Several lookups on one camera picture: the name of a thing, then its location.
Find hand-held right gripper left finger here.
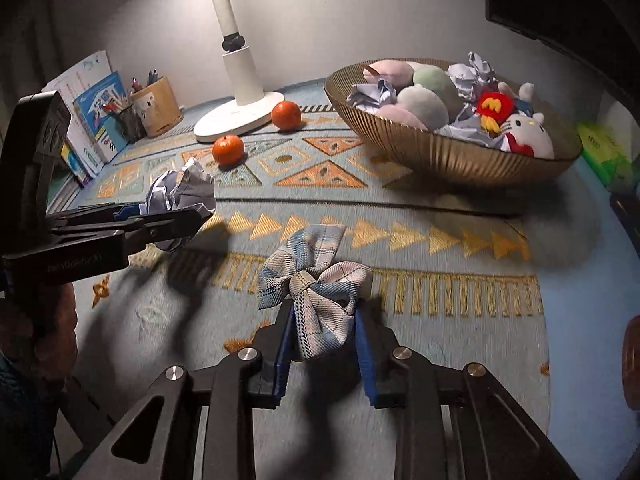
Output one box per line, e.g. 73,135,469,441
82,300,296,480

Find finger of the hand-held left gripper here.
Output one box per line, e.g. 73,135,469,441
50,207,215,261
47,201,148,231

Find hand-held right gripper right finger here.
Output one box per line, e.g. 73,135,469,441
352,307,581,480

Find paper ball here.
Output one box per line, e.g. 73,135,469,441
435,105,506,148
346,80,398,111
447,51,496,103
144,157,217,253

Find plaid fabric bow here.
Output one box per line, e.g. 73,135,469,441
256,223,374,361

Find gold ribbed bowl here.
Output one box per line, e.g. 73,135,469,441
323,57,583,186

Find pink white green dango plush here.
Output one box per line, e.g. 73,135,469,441
378,85,449,132
362,60,458,103

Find white cat plush toy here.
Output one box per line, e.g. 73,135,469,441
475,81,556,160

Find person's left hand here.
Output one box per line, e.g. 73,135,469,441
0,282,78,378

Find blue cover book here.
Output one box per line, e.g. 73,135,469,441
72,71,130,166

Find dark mesh pen cup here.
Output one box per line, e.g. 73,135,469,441
107,102,148,143

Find white picture book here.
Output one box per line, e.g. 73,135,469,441
42,50,113,116

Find orange tangerine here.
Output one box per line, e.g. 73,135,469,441
212,135,246,167
271,101,303,131

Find pencils in mesh cup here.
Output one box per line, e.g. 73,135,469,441
100,94,137,117

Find beige pen holder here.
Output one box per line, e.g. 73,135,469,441
129,76,184,138

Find bunch of pens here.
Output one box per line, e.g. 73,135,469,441
131,67,162,92

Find blue patterned mat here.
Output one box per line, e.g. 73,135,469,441
45,77,618,480

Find white desk lamp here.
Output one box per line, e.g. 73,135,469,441
192,0,286,143

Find brown wooden object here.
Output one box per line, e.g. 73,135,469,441
622,315,640,411

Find green packet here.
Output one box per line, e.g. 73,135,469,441
575,120,633,188

